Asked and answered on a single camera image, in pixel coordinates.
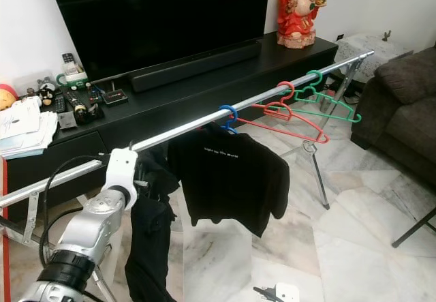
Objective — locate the dark navy garment yellow logo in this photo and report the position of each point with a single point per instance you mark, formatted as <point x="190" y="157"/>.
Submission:
<point x="150" y="261"/>

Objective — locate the white paper stack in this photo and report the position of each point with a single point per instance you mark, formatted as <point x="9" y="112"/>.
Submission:
<point x="24" y="128"/>

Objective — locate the large black television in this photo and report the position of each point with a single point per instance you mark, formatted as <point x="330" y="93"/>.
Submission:
<point x="157" y="16"/>

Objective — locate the grey remote in mug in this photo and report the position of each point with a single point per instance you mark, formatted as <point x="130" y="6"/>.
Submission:
<point x="69" y="62"/>

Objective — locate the black TV console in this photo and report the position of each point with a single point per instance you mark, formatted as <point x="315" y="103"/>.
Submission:
<point x="177" y="104"/>

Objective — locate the round orange toy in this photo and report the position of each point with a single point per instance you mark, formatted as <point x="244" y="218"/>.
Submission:
<point x="8" y="97"/>

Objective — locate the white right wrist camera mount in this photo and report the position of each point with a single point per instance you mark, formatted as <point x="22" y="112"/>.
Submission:
<point x="287" y="294"/>

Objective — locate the dark brown sofa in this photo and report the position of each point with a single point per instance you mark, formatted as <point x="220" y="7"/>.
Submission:
<point x="402" y="104"/>

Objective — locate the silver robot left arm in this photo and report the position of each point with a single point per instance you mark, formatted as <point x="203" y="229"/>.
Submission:
<point x="102" y="230"/>

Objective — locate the black remote control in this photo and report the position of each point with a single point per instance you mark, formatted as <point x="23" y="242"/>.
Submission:
<point x="82" y="108"/>

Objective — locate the green and white mug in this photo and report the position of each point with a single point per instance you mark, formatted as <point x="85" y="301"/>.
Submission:
<point x="73" y="80"/>

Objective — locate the black soundbar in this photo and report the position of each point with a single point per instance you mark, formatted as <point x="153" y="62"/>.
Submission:
<point x="194" y="65"/>

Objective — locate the small brass figurine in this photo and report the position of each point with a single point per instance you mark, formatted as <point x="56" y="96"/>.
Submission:
<point x="386" y="35"/>

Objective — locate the black set-top box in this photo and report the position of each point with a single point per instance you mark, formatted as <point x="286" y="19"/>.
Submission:
<point x="116" y="97"/>

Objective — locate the blue plastic hanger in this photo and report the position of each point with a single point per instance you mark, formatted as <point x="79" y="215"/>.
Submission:
<point x="234" y="116"/>

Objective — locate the black T-shirt white print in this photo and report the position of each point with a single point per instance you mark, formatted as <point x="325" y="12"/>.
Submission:
<point x="228" y="183"/>

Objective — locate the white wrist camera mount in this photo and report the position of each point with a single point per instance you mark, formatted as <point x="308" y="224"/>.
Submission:
<point x="122" y="167"/>
<point x="287" y="294"/>

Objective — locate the red plastic hanger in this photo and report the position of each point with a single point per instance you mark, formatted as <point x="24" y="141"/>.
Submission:
<point x="281" y="108"/>

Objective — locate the side table white lace cloth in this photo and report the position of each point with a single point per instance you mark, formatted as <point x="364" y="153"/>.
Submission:
<point x="364" y="46"/>

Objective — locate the red laughing Buddha statue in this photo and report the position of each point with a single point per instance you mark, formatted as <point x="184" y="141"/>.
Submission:
<point x="296" y="16"/>

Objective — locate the black and white panda toy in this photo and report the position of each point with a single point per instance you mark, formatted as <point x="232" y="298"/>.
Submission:
<point x="48" y="95"/>

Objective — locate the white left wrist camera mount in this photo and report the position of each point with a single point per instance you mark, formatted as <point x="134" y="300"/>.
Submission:
<point x="122" y="167"/>

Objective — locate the green plastic hanger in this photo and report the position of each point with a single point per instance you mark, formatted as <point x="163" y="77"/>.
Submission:
<point x="313" y="95"/>

